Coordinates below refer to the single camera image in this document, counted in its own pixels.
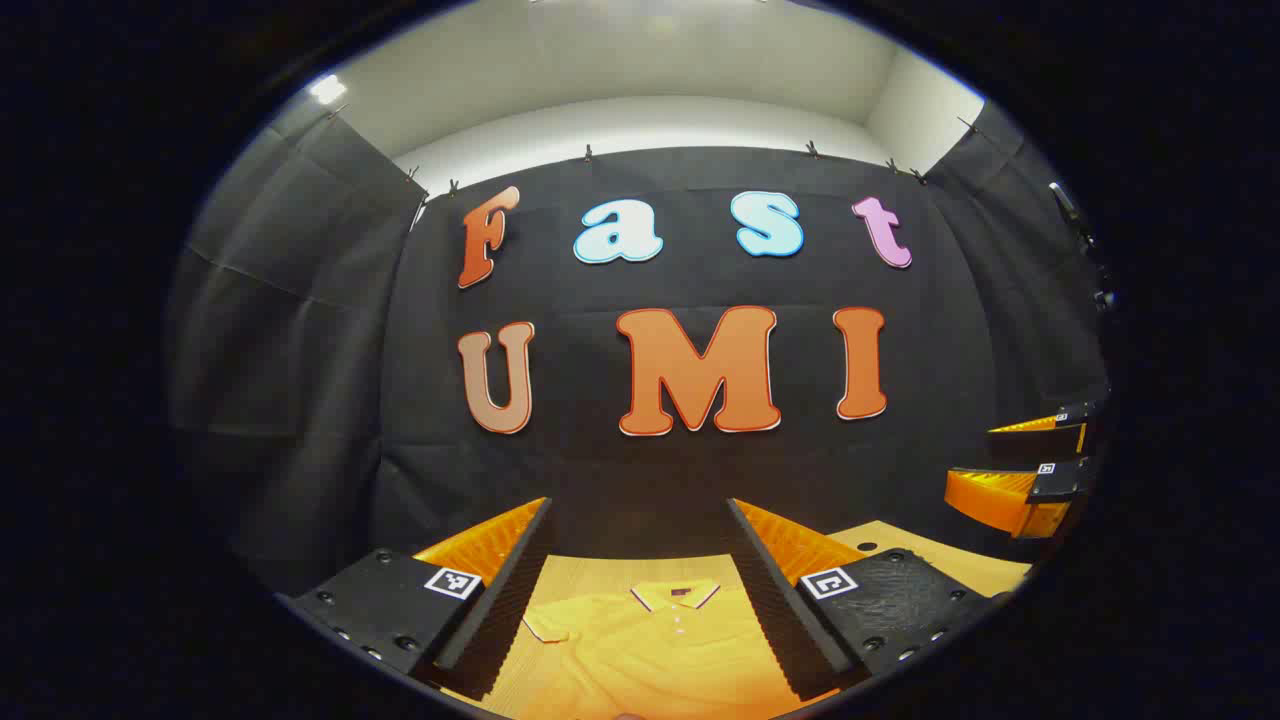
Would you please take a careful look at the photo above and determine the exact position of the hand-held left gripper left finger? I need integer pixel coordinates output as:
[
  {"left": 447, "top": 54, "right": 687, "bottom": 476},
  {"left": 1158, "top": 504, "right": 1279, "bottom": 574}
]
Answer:
[{"left": 275, "top": 497, "right": 554, "bottom": 701}]

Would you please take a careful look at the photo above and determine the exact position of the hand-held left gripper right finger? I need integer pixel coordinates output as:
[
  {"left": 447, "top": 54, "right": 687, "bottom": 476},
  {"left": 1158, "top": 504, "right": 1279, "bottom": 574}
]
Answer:
[{"left": 727, "top": 498, "right": 1001, "bottom": 701}]

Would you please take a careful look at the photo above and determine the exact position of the orange polo T-shirt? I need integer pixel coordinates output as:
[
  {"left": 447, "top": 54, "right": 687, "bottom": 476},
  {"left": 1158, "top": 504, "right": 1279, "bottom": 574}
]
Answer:
[{"left": 518, "top": 578, "right": 801, "bottom": 720}]

